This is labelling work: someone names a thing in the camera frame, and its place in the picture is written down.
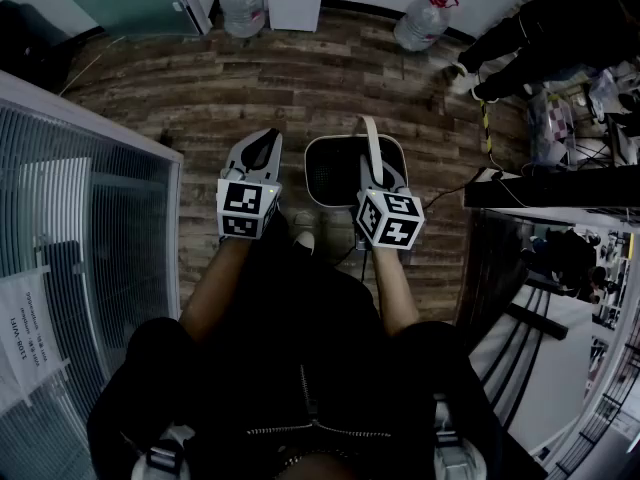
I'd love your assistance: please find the person's left forearm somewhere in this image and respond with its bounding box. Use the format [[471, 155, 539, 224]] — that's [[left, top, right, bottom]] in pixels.
[[179, 237, 251, 344]]

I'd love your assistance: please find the person's white shoe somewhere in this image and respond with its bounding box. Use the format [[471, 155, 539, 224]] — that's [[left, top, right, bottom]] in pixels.
[[292, 230, 317, 258]]

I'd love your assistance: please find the thin cable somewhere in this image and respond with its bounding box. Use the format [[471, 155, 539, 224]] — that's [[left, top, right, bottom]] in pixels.
[[423, 167, 504, 210]]

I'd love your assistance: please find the clear water bottle red handle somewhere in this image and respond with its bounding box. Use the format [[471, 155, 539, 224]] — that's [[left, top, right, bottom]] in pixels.
[[393, 0, 460, 52], [217, 0, 266, 39]]

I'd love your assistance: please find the grey harness strap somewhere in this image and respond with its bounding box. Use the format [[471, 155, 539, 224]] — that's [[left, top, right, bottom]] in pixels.
[[432, 392, 489, 480], [130, 423, 195, 480]]

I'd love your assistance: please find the black chair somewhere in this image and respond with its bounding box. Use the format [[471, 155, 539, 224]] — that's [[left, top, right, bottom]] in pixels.
[[0, 0, 105, 93]]

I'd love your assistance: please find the glass partition with blinds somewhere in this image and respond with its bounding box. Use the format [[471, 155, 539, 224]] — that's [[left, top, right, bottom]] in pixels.
[[0, 70, 184, 480]]

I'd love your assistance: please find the work desk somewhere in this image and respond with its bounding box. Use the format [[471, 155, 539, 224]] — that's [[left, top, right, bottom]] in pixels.
[[463, 165, 640, 210]]

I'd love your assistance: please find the white water dispenser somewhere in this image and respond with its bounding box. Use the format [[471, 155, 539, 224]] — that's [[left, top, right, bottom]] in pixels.
[[264, 0, 322, 33]]

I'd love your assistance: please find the person's right forearm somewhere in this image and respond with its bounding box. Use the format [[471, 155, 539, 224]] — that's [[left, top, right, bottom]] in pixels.
[[369, 245, 421, 337]]

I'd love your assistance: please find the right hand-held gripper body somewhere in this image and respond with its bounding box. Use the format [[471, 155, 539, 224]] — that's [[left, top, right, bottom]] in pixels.
[[354, 173, 426, 252]]

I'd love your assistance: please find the yellow black striped floor strip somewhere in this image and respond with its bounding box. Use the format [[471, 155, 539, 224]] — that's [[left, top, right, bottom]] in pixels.
[[479, 100, 497, 162]]

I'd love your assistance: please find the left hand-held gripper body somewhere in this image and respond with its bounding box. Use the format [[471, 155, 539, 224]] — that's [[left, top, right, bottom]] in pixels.
[[215, 165, 283, 242]]

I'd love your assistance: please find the clear plastic storage bin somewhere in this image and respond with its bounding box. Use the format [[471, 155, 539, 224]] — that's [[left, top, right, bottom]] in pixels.
[[527, 87, 577, 168]]

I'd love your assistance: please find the white paper notice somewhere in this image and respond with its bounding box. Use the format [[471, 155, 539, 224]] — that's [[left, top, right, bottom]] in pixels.
[[0, 267, 69, 412]]

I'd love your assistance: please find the person's black clothing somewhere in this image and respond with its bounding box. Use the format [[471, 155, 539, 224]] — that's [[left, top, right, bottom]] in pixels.
[[87, 207, 506, 480]]

